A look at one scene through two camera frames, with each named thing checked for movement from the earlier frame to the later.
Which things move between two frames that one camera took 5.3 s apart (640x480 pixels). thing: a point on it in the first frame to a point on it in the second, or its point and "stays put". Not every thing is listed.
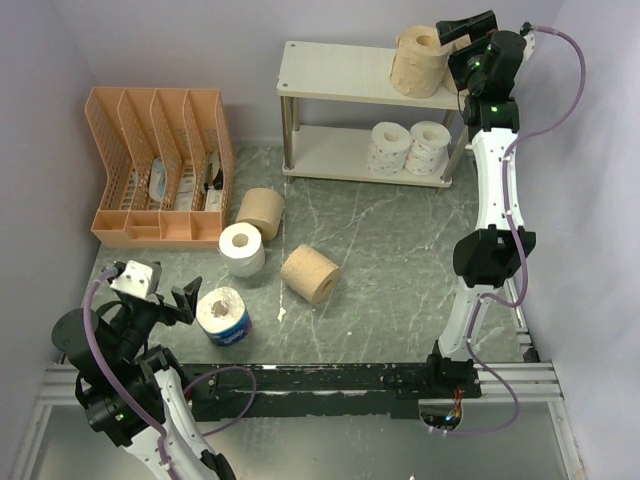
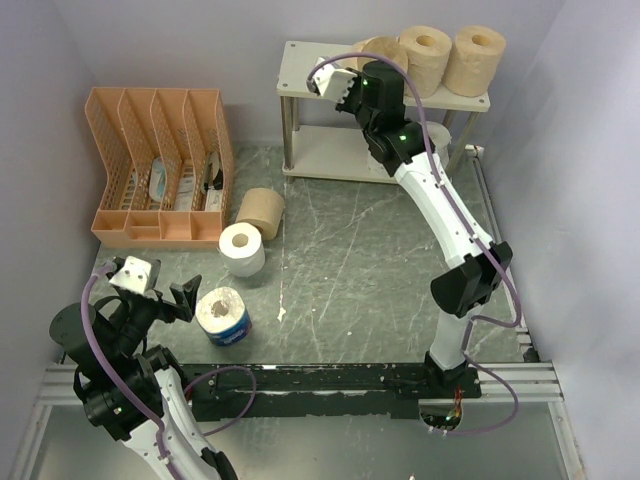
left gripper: (185, 298) stays put
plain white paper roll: (241, 250) stays put
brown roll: (311, 273) to (387, 46)
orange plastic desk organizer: (170, 163) stays put
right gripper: (476, 27) to (346, 105)
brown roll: (419, 61) stays put
